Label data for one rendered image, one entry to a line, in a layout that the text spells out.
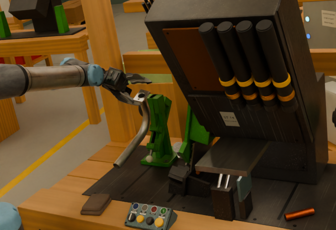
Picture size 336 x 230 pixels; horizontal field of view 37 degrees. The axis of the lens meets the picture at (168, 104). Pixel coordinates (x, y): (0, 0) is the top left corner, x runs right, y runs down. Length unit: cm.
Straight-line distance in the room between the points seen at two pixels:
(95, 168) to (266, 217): 83
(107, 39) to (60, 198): 70
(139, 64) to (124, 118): 26
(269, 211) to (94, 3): 111
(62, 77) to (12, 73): 20
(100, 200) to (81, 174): 35
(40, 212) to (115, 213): 30
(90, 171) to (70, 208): 31
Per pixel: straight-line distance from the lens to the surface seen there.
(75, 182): 207
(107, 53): 218
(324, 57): 189
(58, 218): 185
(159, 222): 159
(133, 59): 223
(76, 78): 168
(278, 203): 168
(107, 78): 179
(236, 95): 135
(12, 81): 148
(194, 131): 164
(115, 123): 230
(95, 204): 178
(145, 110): 182
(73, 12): 1045
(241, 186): 156
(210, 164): 145
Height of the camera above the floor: 180
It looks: 20 degrees down
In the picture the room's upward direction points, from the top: 9 degrees counter-clockwise
